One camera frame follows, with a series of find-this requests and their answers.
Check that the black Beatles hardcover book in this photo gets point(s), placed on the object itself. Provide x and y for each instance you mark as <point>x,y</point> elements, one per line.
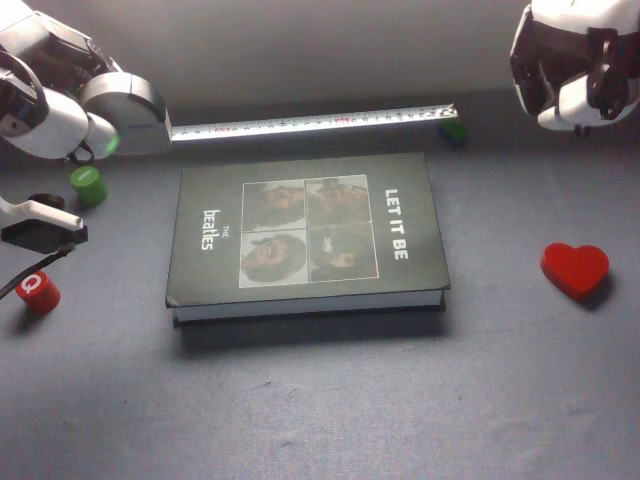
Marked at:
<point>300,225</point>

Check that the silver tape measure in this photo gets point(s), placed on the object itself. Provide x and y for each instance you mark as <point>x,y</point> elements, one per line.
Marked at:
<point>130,115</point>

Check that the green toy cylinder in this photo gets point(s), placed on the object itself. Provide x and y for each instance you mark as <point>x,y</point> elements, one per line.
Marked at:
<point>89,187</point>

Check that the small green toy block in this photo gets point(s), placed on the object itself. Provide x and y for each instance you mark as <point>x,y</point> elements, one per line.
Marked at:
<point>454,134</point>

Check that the red heart block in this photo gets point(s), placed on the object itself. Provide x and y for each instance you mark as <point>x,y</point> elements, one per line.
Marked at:
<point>575,270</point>

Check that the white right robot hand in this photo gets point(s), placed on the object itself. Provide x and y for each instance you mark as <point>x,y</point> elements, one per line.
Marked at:
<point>575,50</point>

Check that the grey table cloth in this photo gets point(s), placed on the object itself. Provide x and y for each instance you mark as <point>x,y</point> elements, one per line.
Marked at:
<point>320,400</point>

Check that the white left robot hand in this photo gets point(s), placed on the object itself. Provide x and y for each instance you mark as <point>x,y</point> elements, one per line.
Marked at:
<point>50,125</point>

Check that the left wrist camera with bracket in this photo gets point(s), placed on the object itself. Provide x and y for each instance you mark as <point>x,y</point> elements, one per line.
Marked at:
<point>40,235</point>

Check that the red toy cylinder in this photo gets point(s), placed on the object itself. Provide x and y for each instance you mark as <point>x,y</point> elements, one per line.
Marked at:
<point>39,295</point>

